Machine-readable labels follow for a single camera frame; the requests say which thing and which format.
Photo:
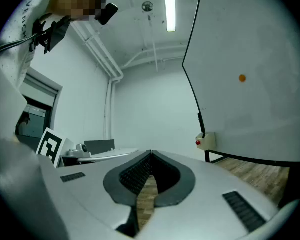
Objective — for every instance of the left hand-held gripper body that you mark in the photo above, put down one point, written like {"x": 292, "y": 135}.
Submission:
{"x": 50, "y": 146}

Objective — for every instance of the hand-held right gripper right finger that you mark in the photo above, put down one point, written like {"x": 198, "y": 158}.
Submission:
{"x": 202, "y": 204}

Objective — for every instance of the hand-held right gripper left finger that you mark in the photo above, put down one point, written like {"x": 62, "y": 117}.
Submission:
{"x": 90, "y": 199}

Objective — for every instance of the dark glass door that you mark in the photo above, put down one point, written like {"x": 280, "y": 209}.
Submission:
{"x": 37, "y": 109}

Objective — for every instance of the grey desk partition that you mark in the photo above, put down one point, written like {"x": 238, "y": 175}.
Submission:
{"x": 99, "y": 146}

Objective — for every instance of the white desk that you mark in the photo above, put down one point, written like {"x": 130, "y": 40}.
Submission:
{"x": 110, "y": 152}

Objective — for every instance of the round red magnet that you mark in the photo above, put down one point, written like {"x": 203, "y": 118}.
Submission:
{"x": 198, "y": 142}

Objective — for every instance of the beige pen tray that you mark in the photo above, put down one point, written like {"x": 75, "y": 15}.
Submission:
{"x": 208, "y": 140}

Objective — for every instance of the black capped pen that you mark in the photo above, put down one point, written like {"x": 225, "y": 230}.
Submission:
{"x": 201, "y": 124}

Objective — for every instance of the black chest clip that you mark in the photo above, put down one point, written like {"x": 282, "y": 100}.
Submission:
{"x": 48, "y": 34}

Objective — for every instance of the person in white clothing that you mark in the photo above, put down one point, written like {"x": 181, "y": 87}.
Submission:
{"x": 17, "y": 21}

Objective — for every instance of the round orange magnet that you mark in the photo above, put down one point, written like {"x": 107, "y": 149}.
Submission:
{"x": 242, "y": 78}

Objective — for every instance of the white ceiling pipe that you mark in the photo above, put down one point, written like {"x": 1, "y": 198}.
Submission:
{"x": 150, "y": 52}

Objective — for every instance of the person's head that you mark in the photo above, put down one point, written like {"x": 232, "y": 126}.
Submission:
{"x": 75, "y": 1}

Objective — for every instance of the round ceiling detector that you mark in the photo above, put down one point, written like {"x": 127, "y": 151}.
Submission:
{"x": 147, "y": 6}

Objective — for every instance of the long ceiling light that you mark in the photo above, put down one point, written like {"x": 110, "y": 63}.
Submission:
{"x": 170, "y": 6}

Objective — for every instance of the white wall pipes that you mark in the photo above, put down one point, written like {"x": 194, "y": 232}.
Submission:
{"x": 108, "y": 104}

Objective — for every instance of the black head-worn camera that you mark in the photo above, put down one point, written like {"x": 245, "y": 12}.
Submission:
{"x": 106, "y": 12}

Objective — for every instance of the large white board panel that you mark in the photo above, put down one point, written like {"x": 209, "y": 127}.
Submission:
{"x": 240, "y": 34}

